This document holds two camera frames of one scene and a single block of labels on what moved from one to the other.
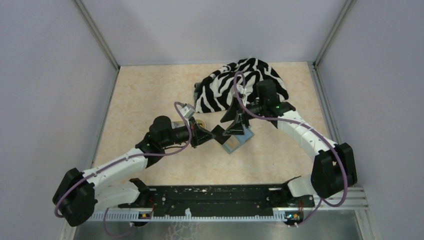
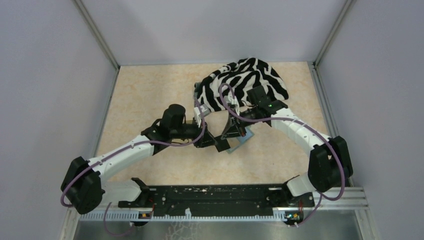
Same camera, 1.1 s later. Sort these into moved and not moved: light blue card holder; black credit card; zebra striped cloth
Moved: black credit card
Not moved: light blue card holder; zebra striped cloth
